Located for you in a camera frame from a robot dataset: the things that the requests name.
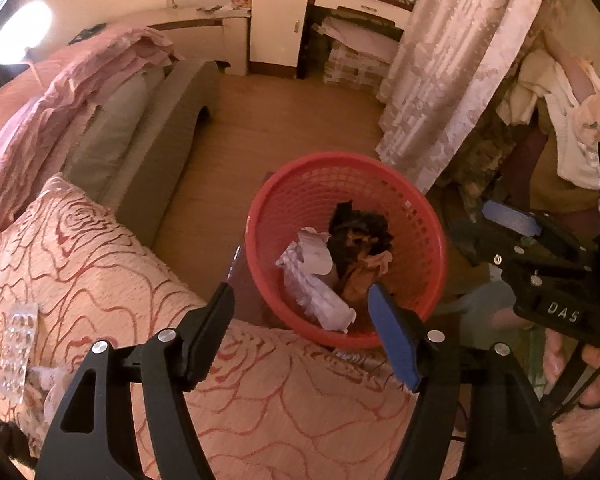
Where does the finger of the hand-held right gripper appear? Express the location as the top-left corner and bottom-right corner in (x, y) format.
(449, 224), (531, 274)
(481, 200), (598, 261)

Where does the red plastic basket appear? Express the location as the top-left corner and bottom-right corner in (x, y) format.
(244, 151), (450, 351)

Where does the pink hanging garment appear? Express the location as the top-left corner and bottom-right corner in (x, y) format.
(562, 55), (600, 143)

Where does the grey mattress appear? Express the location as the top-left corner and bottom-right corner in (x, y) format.
(62, 67), (166, 206)

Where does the white tall cabinet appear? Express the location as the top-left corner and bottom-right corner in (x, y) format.
(247, 0), (315, 72)

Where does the small white paper scrap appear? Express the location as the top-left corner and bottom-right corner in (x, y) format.
(27, 365), (73, 426)

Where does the white low console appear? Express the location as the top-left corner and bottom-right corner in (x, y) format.
(97, 2), (253, 77)

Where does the checked storage box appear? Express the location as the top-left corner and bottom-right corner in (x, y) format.
(322, 42), (396, 93)

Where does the dark wrapper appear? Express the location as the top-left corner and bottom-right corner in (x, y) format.
(327, 201), (396, 261)

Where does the cream hanging garment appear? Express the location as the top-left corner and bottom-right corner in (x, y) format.
(497, 50), (600, 191)

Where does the stool with pink cloth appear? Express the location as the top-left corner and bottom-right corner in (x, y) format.
(320, 7), (406, 56)

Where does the silver pill blister pack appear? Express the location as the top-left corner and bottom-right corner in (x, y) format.
(0, 302), (40, 403)

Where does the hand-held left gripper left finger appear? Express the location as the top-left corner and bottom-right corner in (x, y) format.
(34, 282), (236, 480)

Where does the person's right forearm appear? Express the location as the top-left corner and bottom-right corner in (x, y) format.
(550, 405), (600, 480)

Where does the round ring lamp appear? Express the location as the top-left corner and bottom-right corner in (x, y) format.
(0, 0), (53, 65)

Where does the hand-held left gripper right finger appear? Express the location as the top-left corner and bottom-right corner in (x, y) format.
(367, 282), (566, 480)

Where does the pink duvet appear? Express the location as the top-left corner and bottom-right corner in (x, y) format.
(0, 22), (186, 233)

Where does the dressing table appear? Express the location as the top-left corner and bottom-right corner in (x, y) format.
(296, 0), (421, 81)

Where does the white lace curtain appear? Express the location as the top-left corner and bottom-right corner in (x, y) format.
(375, 0), (551, 196)

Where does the white paper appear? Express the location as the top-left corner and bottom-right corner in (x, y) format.
(275, 227), (358, 333)

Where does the brown wrapper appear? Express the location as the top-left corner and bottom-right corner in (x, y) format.
(339, 250), (395, 303)

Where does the small black fuzzy clump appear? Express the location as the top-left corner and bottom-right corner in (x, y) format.
(0, 417), (38, 471)

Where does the grey bed frame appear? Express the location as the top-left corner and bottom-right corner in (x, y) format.
(102, 57), (222, 248)

